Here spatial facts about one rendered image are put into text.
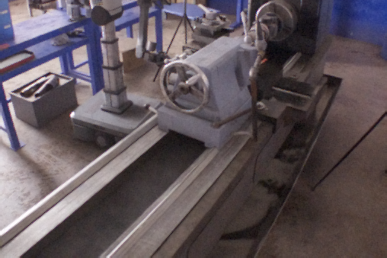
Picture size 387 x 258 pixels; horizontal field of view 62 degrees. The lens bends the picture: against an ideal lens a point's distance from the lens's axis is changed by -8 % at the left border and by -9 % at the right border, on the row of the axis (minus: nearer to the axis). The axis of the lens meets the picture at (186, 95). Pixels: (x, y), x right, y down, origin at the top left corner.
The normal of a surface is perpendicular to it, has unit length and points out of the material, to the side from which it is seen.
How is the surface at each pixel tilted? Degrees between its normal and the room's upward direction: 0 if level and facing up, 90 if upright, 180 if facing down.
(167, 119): 90
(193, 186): 0
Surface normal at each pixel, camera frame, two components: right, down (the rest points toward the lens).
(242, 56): 0.21, 0.29
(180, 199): 0.00, -0.88
